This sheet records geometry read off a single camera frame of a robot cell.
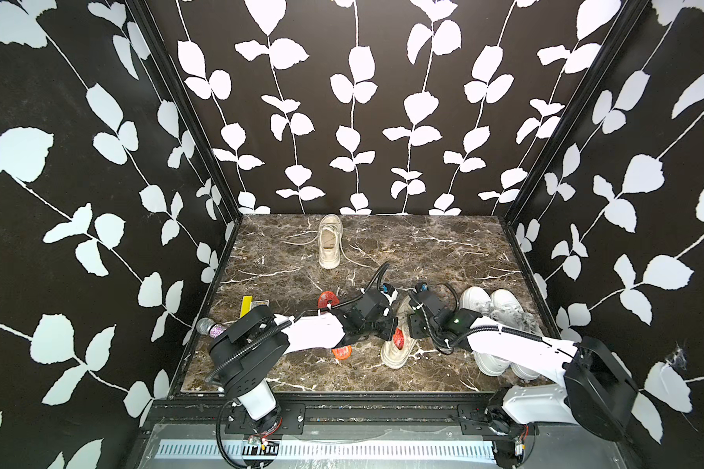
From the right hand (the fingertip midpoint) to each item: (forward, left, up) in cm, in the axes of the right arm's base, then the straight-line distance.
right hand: (411, 316), depth 87 cm
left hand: (-2, +3, +1) cm, 4 cm away
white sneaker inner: (+6, -22, -1) cm, 23 cm away
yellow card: (+5, +53, -3) cm, 53 cm away
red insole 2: (-6, +4, -2) cm, 7 cm away
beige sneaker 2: (-11, +5, +2) cm, 12 cm away
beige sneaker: (+32, +28, -1) cm, 42 cm away
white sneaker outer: (+2, -29, +1) cm, 29 cm away
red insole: (+9, +26, -5) cm, 27 cm away
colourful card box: (+5, +50, -3) cm, 50 cm away
